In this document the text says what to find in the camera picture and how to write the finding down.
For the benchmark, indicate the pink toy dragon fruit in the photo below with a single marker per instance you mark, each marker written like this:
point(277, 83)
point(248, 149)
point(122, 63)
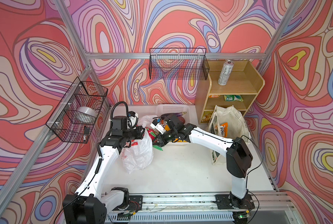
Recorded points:
point(153, 135)

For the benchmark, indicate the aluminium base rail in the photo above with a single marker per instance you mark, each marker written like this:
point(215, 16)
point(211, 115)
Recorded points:
point(207, 208)

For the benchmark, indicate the black wire basket left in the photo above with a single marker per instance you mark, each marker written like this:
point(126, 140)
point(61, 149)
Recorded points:
point(66, 126)

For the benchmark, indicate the green snack bag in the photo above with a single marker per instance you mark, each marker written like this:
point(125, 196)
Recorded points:
point(231, 98)

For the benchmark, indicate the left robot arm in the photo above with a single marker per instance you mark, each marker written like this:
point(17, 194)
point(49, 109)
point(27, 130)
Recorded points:
point(99, 173)

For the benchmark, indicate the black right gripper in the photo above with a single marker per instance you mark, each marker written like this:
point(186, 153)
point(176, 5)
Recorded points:
point(161, 142)

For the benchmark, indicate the black wire basket back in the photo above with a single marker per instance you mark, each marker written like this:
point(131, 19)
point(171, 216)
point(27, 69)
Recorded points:
point(178, 63)

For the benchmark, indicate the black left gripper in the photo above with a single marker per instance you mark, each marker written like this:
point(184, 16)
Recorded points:
point(139, 132)

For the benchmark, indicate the yellow corn chips bag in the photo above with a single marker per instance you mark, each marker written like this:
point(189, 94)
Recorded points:
point(206, 116)

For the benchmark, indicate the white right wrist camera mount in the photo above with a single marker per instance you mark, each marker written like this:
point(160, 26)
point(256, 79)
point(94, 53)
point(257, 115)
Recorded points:
point(157, 125)

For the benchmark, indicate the cream canvas tote bag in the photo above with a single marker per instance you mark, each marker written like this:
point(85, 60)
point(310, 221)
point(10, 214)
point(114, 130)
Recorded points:
point(237, 126)

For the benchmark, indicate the black wire basket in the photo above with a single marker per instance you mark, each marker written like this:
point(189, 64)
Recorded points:
point(178, 63)
point(66, 126)

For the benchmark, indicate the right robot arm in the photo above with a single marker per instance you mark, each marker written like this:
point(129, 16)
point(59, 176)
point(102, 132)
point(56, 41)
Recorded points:
point(236, 152)

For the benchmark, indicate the silver tape roll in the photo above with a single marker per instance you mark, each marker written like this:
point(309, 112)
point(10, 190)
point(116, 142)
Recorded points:
point(85, 112)

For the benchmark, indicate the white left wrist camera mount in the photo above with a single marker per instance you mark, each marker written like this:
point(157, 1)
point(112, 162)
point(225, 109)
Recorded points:
point(132, 119)

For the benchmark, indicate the wooden shelf unit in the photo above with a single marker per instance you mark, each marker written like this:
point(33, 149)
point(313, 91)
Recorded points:
point(244, 80)

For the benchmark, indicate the white plastic perforated basket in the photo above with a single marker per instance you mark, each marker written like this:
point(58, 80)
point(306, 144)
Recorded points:
point(182, 111)

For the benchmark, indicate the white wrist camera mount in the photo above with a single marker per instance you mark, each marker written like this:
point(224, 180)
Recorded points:
point(157, 125)
point(132, 119)

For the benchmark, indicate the silver drink can back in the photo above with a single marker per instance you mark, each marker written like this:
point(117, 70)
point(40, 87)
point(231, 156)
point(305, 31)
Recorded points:
point(225, 72)

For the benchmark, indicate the white plastic grocery bag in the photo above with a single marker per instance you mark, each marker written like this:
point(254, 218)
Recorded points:
point(140, 154)

